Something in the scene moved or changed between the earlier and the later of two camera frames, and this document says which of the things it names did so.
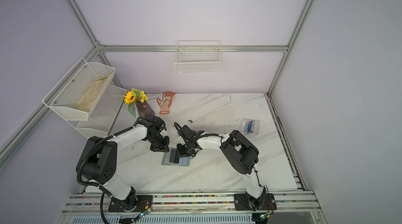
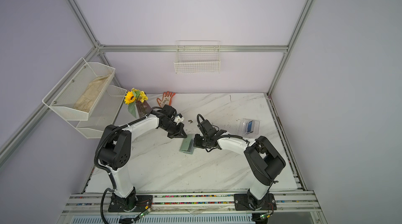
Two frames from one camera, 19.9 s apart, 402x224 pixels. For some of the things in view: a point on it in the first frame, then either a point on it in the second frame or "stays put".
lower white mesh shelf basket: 103,114 stays put
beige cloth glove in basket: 93,91 stays put
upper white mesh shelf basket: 77,92 stays put
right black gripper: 180,155 to 196,143
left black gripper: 164,148 to 179,132
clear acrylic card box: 248,126 stays put
